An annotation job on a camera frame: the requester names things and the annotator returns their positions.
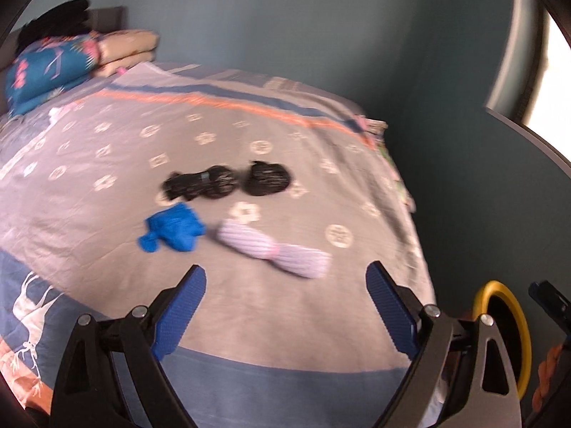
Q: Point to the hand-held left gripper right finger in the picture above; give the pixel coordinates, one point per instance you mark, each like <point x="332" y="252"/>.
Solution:
<point x="392" y="312"/>

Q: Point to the pile of black clothes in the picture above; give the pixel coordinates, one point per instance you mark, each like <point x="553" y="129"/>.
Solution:
<point x="58" y="20"/>

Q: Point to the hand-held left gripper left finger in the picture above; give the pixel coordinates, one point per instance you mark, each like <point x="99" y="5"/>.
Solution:
<point x="183" y="307"/>

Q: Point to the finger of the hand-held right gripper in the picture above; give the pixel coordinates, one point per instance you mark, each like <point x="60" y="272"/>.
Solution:
<point x="546" y="296"/>

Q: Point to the round black plastic bag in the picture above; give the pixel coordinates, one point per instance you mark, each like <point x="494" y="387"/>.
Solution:
<point x="267" y="180"/>

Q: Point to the small white crumpled cloth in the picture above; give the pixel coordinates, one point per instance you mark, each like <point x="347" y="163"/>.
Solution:
<point x="58" y="113"/>

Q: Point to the grey patterned bed sheet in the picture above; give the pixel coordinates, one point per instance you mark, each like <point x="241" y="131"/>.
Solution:
<point x="134" y="165"/>

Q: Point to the long black plastic bag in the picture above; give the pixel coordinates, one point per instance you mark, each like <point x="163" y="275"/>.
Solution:
<point x="196" y="185"/>

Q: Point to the blue floral folded quilt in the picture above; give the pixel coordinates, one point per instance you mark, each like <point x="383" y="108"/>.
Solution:
<point x="44" y="71"/>

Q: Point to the blue crumpled glove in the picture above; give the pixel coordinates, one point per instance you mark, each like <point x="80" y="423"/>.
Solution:
<point x="174" y="229"/>

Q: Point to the floral under sheet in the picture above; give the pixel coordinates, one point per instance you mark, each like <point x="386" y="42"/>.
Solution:
<point x="377" y="127"/>

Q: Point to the window with grey sill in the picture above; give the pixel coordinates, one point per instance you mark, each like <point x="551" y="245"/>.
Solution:
<point x="553" y="76"/>

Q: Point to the yellow-rimmed trash bin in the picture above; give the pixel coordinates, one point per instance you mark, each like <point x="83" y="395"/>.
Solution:
<point x="524" y="343"/>

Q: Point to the grey upholstered headboard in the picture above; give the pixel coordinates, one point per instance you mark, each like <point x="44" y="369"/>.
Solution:
<point x="107" y="18"/>

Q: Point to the beige pillows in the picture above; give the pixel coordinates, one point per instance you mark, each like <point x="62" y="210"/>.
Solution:
<point x="129" y="49"/>

